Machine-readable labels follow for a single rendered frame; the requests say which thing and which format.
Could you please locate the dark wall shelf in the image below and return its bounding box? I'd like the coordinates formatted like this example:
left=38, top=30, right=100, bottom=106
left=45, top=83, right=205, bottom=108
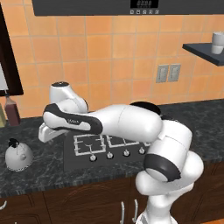
left=182, top=42, right=224, bottom=67

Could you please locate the grey wall outlet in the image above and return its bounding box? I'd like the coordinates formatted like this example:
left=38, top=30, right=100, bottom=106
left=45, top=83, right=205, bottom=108
left=156, top=64, right=170, bottom=84
left=167, top=63, right=182, bottom=83

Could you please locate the white cup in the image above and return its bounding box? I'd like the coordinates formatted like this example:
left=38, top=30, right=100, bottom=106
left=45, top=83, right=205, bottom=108
left=210, top=44, right=224, bottom=56
left=211, top=31, right=224, bottom=46

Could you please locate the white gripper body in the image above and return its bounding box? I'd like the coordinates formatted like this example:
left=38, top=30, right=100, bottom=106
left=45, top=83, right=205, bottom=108
left=38, top=122, right=73, bottom=144

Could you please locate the dark red bottle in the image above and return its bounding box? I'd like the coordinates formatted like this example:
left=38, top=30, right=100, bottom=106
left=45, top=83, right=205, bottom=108
left=3, top=94, right=22, bottom=127

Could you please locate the dark grey gas hob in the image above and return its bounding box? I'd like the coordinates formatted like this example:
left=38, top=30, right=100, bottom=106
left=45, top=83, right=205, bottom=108
left=62, top=131, right=153, bottom=172

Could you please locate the dark wood wall cupboard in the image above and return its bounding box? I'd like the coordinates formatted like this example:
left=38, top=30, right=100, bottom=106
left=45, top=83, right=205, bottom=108
left=0, top=3, right=25, bottom=97

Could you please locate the olive yellow bottle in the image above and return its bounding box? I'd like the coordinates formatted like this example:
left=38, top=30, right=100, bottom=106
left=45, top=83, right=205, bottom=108
left=0, top=102, right=7, bottom=129

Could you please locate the dark wood cupboard door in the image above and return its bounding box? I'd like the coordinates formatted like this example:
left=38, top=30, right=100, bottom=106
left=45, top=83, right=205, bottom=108
left=0, top=192, right=53, bottom=224
left=43, top=177, right=133, bottom=224
left=170, top=160, right=224, bottom=224
left=129, top=175, right=151, bottom=224

